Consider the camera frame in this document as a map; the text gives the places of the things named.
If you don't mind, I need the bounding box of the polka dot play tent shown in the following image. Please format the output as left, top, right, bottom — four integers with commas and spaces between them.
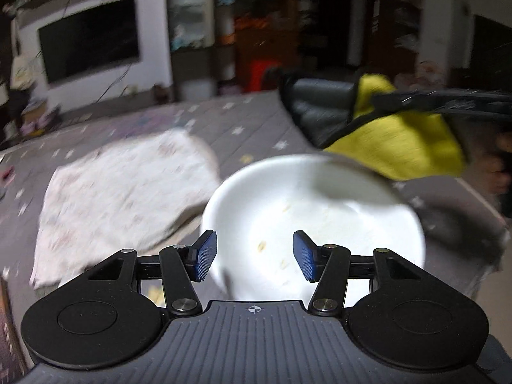
414, 60, 446, 89

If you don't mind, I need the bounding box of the yellow grey cleaning cloth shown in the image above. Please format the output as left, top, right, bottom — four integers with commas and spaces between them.
278, 70, 467, 180

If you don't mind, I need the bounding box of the brown wooden cabinet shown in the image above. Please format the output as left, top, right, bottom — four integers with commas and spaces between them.
232, 0, 305, 92

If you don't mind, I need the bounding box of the white patterned towel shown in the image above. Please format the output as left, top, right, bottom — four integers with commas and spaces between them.
30, 128, 220, 291

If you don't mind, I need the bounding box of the grey star tablecloth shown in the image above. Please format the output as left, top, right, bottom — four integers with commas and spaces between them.
0, 90, 508, 384

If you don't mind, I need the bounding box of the glass display cabinet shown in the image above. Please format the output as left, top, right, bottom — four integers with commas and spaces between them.
166, 0, 236, 100

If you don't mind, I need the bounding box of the wooden shelf unit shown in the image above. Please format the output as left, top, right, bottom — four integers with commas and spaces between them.
376, 0, 425, 76

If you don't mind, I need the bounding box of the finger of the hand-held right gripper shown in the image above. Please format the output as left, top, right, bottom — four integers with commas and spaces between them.
438, 103, 512, 117
372, 90, 512, 108

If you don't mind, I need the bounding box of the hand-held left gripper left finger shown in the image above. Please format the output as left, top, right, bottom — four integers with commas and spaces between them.
86, 230, 217, 316

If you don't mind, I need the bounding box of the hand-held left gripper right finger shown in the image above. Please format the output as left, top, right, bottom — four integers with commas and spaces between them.
293, 231, 427, 317

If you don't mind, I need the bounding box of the bag of oranges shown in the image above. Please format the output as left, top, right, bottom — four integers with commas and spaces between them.
234, 16, 267, 28

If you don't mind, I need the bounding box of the red plastic stool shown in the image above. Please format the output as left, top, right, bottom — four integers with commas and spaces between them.
246, 59, 281, 93

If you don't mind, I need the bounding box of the white bowl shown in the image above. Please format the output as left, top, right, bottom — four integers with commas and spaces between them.
200, 154, 427, 300

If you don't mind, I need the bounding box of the stack of gift boxes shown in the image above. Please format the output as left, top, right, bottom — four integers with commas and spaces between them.
20, 98, 60, 137

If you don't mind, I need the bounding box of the person's right hand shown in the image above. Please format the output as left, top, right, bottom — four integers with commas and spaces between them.
485, 131, 512, 206

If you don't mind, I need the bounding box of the cream tote bag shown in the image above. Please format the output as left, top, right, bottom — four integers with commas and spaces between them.
10, 54, 36, 91

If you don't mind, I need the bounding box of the black television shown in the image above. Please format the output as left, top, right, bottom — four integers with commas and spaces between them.
38, 0, 140, 86

